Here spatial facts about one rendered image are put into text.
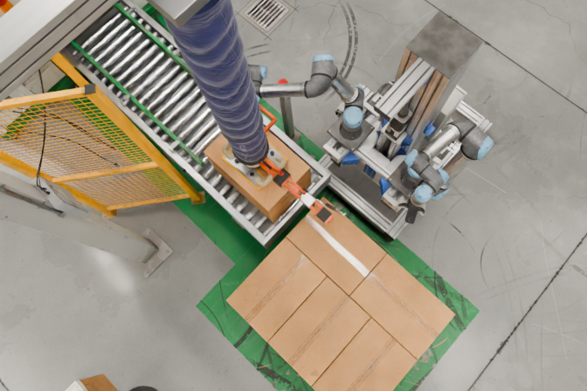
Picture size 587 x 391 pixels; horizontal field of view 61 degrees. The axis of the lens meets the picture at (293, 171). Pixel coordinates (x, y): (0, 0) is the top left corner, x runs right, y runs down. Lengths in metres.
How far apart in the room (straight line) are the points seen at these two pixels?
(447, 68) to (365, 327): 1.89
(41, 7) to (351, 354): 2.82
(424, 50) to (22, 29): 1.64
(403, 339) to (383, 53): 2.49
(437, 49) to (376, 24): 2.48
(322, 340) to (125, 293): 1.69
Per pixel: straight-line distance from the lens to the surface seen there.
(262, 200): 3.20
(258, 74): 2.90
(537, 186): 4.57
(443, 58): 2.38
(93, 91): 2.37
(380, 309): 3.54
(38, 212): 2.68
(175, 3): 1.49
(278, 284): 3.53
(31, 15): 1.39
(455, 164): 2.83
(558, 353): 4.45
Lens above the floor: 4.05
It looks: 74 degrees down
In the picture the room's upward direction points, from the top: 9 degrees counter-clockwise
